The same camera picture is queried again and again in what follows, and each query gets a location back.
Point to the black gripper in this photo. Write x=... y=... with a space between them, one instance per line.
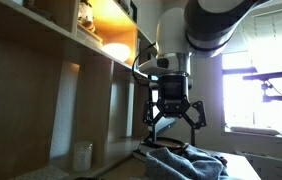
x=173 y=96

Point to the grey knit sweater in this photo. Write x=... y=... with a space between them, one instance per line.
x=181 y=165

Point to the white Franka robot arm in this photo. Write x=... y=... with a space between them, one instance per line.
x=214 y=23

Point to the pale window cushion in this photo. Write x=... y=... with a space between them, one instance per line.
x=254 y=130

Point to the white lit bowl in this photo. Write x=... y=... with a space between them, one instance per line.
x=116 y=51

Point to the frosted glass jar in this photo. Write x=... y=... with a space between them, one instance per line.
x=82 y=156

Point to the stacked books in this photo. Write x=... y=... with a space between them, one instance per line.
x=89 y=36

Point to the small figurine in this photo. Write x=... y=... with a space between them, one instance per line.
x=87 y=15

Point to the white keyboard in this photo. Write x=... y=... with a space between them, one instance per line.
x=41 y=173

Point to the wooden shelf unit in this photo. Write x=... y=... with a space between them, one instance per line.
x=24 y=100

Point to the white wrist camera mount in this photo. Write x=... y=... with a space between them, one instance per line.
x=162 y=65

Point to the black bar camera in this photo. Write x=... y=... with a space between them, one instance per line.
x=266 y=76

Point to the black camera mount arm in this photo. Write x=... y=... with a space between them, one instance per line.
x=281 y=98

